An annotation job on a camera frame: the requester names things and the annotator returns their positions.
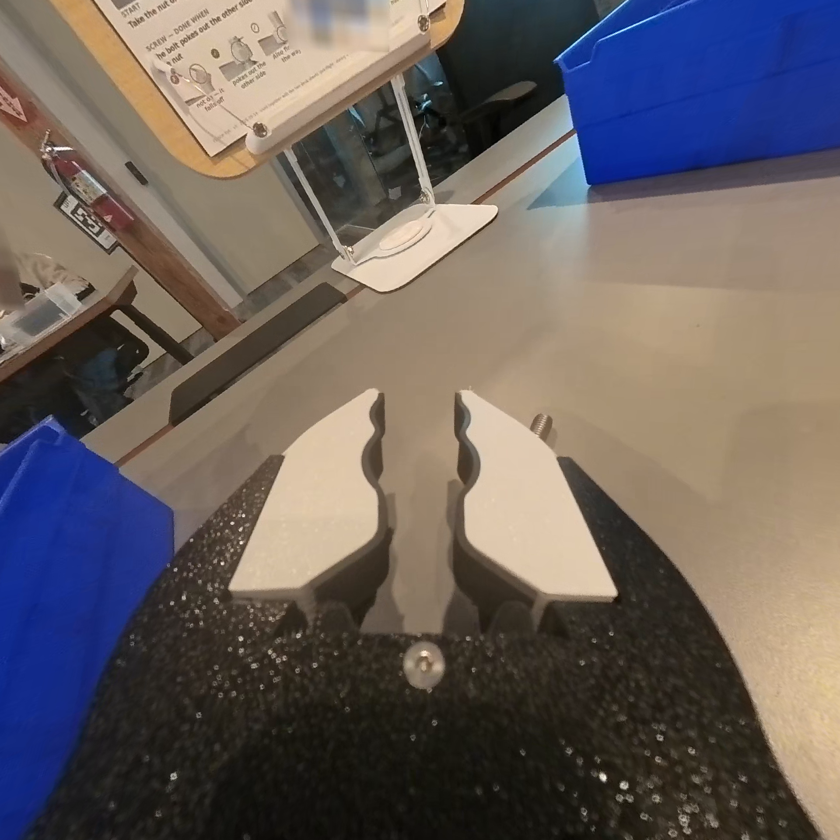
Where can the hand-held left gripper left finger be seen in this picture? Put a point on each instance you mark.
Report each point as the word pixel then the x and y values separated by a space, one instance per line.
pixel 308 512

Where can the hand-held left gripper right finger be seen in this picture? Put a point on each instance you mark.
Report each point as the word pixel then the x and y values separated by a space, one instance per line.
pixel 525 518

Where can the silver metal bolt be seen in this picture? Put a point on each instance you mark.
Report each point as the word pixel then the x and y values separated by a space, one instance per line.
pixel 542 425

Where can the black rubber pad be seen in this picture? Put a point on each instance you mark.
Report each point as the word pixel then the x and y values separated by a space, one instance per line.
pixel 262 351

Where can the blue plastic bin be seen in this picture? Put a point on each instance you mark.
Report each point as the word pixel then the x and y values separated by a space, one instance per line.
pixel 65 558
pixel 689 98

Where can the black office chair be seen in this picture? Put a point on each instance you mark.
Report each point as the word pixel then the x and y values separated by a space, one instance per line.
pixel 105 367

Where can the instruction board stand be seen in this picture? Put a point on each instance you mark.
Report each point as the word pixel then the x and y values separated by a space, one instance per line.
pixel 420 243

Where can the wooden table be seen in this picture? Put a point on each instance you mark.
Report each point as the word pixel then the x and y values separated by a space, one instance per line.
pixel 79 316

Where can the clear plastic box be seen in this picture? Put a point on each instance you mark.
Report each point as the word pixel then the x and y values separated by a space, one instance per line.
pixel 40 315

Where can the black and white tag sign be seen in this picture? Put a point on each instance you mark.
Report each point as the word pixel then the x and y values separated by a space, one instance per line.
pixel 82 224

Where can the red fire extinguisher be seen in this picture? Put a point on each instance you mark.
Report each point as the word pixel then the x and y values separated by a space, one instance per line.
pixel 73 176

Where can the wooden post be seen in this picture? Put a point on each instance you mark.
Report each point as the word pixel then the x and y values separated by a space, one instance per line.
pixel 164 262

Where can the black wall switch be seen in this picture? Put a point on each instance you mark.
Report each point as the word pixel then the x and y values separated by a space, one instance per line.
pixel 135 172

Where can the red wall sign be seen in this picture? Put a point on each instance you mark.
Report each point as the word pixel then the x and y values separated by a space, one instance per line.
pixel 10 105

